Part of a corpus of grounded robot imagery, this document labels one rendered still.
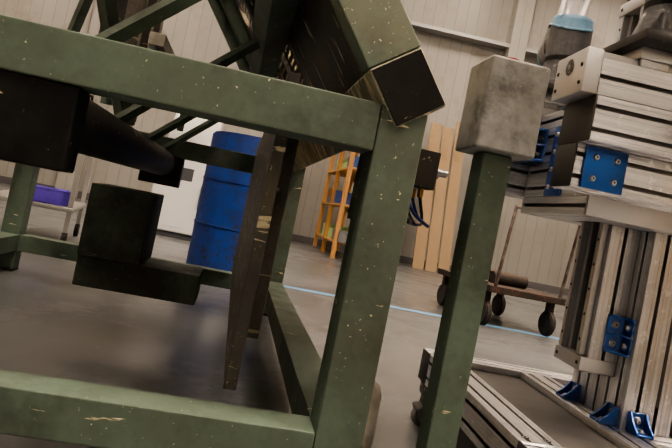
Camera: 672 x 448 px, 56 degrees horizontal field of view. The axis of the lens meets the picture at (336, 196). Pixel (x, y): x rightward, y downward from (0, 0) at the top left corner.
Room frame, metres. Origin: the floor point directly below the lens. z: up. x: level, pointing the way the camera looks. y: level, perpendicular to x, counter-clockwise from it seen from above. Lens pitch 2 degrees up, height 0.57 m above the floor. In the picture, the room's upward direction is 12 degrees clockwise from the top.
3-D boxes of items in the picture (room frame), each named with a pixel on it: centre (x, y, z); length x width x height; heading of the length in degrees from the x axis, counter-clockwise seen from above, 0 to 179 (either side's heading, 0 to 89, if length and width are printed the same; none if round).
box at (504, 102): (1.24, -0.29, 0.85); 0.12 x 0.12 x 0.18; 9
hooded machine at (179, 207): (7.04, 1.66, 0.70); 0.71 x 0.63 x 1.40; 3
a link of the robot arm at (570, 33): (1.80, -0.57, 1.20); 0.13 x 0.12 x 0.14; 172
